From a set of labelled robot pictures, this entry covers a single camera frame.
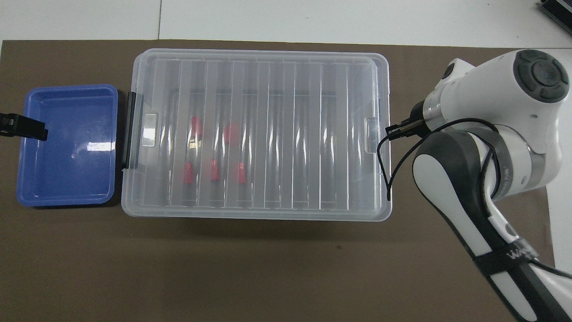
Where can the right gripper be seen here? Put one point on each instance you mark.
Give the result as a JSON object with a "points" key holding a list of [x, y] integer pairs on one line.
{"points": [[419, 112]]}

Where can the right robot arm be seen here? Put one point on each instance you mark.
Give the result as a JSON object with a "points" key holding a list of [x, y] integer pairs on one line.
{"points": [[482, 89]]}

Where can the clear plastic box lid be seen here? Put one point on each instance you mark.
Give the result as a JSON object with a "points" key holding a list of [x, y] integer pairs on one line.
{"points": [[286, 71]]}

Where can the red block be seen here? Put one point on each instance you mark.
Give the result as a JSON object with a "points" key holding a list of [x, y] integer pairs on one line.
{"points": [[196, 127], [188, 173], [231, 133], [215, 171]]}

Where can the black box latch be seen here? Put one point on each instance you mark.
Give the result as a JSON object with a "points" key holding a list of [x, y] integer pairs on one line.
{"points": [[129, 129]]}

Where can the clear plastic storage box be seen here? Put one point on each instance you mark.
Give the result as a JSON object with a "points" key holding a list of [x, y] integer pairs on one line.
{"points": [[147, 213]]}

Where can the black stand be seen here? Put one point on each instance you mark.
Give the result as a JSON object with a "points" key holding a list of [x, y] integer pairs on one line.
{"points": [[557, 9]]}

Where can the blue plastic tray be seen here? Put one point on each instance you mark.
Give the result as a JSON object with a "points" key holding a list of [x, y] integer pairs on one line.
{"points": [[67, 170]]}

